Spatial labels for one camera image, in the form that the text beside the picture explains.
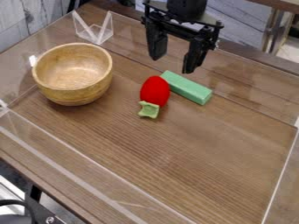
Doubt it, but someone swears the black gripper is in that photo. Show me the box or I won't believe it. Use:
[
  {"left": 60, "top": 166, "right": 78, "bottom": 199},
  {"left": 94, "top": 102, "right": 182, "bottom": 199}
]
[{"left": 143, "top": 2, "right": 225, "bottom": 74}]

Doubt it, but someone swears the green rectangular stick block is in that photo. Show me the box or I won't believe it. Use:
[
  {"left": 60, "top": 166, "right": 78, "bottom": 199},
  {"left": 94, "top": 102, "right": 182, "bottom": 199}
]
[{"left": 161, "top": 71, "right": 213, "bottom": 105}]

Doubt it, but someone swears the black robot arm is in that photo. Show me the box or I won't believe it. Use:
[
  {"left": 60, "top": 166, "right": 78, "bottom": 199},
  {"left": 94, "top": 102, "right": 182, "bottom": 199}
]
[{"left": 142, "top": 0, "right": 225, "bottom": 74}]

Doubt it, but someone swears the brown wooden bowl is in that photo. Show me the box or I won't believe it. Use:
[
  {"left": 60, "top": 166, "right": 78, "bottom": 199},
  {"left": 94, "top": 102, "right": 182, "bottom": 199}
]
[{"left": 32, "top": 43, "right": 114, "bottom": 106}]

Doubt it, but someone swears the red plush strawberry toy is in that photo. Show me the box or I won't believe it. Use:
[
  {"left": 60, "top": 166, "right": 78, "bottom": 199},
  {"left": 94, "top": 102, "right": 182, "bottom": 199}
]
[{"left": 138, "top": 76, "right": 171, "bottom": 119}]

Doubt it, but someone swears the metal table leg background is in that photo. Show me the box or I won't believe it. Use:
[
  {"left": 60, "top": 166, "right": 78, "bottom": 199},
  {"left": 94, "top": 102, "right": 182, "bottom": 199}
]
[{"left": 262, "top": 9, "right": 293, "bottom": 55}]

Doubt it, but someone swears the clear acrylic corner bracket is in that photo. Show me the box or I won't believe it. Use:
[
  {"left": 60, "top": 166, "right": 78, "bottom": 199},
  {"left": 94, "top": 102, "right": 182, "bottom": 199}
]
[{"left": 71, "top": 11, "right": 114, "bottom": 46}]

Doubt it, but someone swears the black table frame bracket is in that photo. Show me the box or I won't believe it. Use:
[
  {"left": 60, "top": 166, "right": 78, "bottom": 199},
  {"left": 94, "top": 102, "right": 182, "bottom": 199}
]
[{"left": 24, "top": 185, "right": 66, "bottom": 224}]

